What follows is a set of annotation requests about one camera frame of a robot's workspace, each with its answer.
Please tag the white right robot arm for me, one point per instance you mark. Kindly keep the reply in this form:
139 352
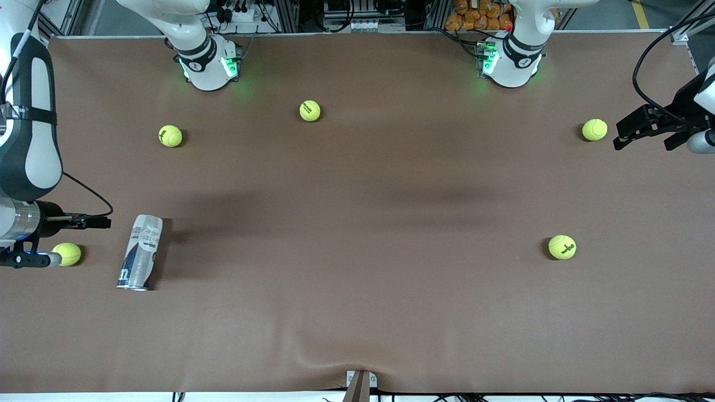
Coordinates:
204 70

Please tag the silver electronics unit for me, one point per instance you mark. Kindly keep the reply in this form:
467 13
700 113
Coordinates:
363 19

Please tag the Wilson tennis ball can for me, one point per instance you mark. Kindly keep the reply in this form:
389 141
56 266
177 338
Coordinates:
142 251

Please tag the orange packaged goods pile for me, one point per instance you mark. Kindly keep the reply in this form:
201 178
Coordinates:
480 14

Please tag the brown table cover mat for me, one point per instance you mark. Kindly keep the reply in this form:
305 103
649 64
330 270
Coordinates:
357 279

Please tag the aluminium frame profile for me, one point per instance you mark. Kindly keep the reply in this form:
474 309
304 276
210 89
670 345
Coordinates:
61 19
692 22
287 14
434 14

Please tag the white corner bracket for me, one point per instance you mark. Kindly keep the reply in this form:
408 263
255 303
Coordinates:
680 38

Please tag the metal table clamp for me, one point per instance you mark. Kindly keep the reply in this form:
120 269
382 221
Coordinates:
360 388

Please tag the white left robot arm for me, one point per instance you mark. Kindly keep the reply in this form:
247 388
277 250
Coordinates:
516 70

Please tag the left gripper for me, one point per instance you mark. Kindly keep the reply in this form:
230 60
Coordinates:
682 104

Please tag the yellow-green tennis ball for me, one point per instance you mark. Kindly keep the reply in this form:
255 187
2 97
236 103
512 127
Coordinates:
562 247
170 135
310 110
70 252
595 129

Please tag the white power strip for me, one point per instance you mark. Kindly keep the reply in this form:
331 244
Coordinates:
239 15

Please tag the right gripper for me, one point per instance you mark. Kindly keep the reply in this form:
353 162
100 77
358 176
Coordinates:
49 216

